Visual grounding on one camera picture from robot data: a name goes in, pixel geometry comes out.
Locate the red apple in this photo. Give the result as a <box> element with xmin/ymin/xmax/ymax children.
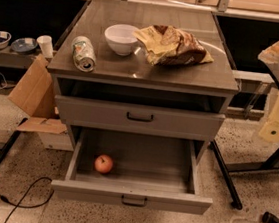
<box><xmin>94</xmin><ymin>154</ymin><xmax>114</xmax><ymax>174</ymax></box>

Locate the open middle drawer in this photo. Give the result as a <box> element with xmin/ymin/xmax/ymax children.
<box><xmin>51</xmin><ymin>128</ymin><xmax>213</xmax><ymax>215</ymax></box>

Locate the grey drawer cabinet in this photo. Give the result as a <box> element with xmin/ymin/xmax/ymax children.
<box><xmin>48</xmin><ymin>0</ymin><xmax>239</xmax><ymax>158</ymax></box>

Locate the closed upper drawer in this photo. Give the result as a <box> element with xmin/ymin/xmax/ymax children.
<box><xmin>55</xmin><ymin>95</ymin><xmax>224</xmax><ymax>141</ymax></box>

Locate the black caster foot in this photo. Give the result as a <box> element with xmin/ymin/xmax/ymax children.
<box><xmin>262</xmin><ymin>212</ymin><xmax>279</xmax><ymax>223</ymax></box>

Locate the yellow brown chip bag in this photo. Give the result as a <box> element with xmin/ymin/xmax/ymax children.
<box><xmin>133</xmin><ymin>25</ymin><xmax>214</xmax><ymax>66</ymax></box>

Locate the white ceramic bowl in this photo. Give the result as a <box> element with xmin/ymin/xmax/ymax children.
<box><xmin>104</xmin><ymin>24</ymin><xmax>138</xmax><ymax>56</ymax></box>

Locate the crushed soda can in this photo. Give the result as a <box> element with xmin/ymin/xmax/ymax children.
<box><xmin>71</xmin><ymin>35</ymin><xmax>96</xmax><ymax>72</ymax></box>

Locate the white paper cup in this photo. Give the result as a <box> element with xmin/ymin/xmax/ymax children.
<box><xmin>37</xmin><ymin>35</ymin><xmax>54</xmax><ymax>58</ymax></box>

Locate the brown cardboard box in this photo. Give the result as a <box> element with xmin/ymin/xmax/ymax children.
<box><xmin>8</xmin><ymin>55</ymin><xmax>73</xmax><ymax>151</ymax></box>

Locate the blue patterned bowl right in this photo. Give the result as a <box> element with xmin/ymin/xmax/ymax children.
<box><xmin>11</xmin><ymin>37</ymin><xmax>38</xmax><ymax>54</ymax></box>

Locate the black table leg frame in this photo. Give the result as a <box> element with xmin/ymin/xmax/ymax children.
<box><xmin>210</xmin><ymin>140</ymin><xmax>279</xmax><ymax>210</ymax></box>

